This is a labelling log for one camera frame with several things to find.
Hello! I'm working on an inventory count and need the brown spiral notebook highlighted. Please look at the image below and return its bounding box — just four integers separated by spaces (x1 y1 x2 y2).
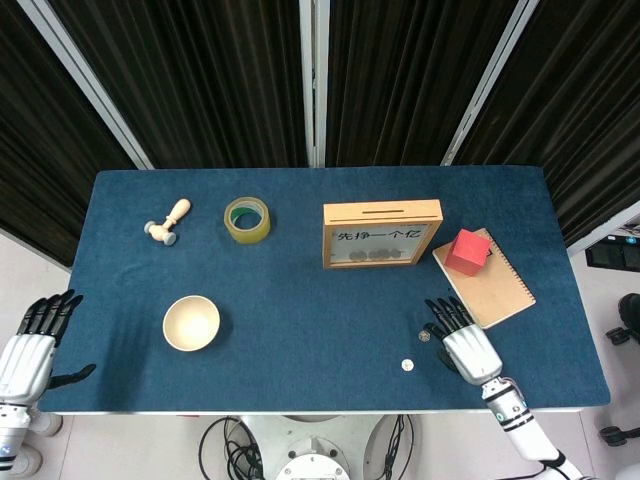
431 227 537 330

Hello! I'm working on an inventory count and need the black pleated curtain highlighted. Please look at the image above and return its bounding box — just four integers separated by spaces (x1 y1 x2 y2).
452 0 640 246
47 0 309 169
324 0 524 167
0 0 139 271

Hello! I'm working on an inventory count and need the wooden framed coin box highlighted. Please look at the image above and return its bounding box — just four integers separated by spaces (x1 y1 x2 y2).
322 198 444 270

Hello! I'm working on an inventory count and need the white partition post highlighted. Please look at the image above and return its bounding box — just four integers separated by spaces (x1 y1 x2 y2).
298 0 329 169
17 0 155 171
440 0 539 167
567 202 640 257

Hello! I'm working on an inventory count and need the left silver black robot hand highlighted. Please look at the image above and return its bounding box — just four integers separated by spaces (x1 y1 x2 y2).
0 288 97 405

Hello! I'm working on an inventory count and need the black office chair base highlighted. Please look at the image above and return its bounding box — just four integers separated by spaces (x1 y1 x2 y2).
598 292 640 448

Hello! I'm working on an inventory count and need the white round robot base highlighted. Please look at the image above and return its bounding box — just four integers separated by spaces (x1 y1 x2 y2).
239 413 384 480

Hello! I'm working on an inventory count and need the blue table cloth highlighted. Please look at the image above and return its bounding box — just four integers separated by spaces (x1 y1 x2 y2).
37 166 612 415

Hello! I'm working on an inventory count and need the red cube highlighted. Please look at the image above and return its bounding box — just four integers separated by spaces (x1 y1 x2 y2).
444 228 492 278

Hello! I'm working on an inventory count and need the black floor cable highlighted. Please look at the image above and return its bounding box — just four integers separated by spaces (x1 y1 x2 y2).
377 414 416 480
198 416 266 480

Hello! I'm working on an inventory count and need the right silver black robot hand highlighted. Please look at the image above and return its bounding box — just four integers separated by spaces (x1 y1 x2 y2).
422 295 504 387

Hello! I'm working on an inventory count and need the yellow packing tape roll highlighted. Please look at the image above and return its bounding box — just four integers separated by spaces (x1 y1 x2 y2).
223 196 272 246

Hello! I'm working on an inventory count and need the cream bowl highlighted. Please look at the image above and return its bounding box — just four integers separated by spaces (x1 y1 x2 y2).
162 294 222 353

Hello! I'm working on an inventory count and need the wooden toy hammer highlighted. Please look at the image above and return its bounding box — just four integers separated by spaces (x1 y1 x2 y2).
143 198 192 247

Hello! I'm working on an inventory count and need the black equipment case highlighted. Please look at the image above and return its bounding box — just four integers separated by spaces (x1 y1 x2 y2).
584 233 640 274

